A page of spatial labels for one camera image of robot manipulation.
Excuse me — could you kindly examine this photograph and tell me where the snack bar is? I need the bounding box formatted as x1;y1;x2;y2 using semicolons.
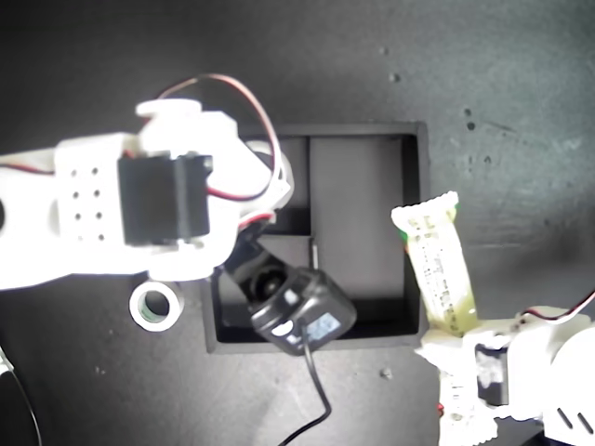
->
390;190;499;446

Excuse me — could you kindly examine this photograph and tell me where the small white tape roll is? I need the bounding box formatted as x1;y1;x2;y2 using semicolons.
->
128;280;185;333

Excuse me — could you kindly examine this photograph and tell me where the thin black cable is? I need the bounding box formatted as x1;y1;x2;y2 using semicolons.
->
0;369;42;446

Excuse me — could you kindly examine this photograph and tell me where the black tray with wells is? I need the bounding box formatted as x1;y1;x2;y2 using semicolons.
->
200;121;431;357

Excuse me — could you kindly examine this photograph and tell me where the black camera cable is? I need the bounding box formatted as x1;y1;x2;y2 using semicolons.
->
278;324;334;446

